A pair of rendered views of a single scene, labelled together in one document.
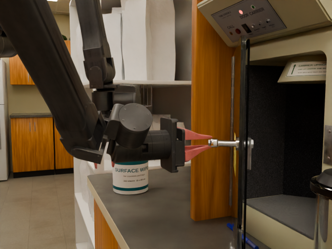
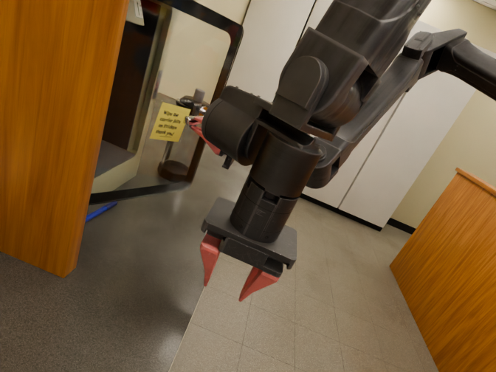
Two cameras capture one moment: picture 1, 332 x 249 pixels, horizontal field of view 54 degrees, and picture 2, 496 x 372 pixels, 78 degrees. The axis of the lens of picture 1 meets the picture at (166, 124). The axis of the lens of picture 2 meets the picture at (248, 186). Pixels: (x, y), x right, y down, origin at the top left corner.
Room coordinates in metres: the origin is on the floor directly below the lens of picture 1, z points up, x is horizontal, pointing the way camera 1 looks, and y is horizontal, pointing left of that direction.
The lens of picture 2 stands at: (1.16, 0.25, 1.35)
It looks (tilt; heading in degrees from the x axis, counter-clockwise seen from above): 23 degrees down; 201
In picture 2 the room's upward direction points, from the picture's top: 23 degrees clockwise
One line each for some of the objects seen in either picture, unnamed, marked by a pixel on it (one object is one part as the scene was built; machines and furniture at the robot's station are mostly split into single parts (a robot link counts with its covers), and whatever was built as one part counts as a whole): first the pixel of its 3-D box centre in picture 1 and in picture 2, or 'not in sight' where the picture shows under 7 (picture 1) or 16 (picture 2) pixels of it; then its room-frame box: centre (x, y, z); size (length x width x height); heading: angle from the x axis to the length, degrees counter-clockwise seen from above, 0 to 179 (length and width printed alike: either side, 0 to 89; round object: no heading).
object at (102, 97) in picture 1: (104, 101); (280, 159); (0.87, 0.16, 1.27); 0.07 x 0.06 x 0.07; 79
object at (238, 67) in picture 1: (236, 141); (160, 111); (0.70, -0.15, 1.19); 0.30 x 0.01 x 0.40; 171
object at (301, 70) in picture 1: (319, 69); not in sight; (0.73, -0.34, 1.34); 0.18 x 0.18 x 0.05
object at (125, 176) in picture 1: (130, 169); not in sight; (1.18, 0.13, 1.02); 0.13 x 0.13 x 0.15
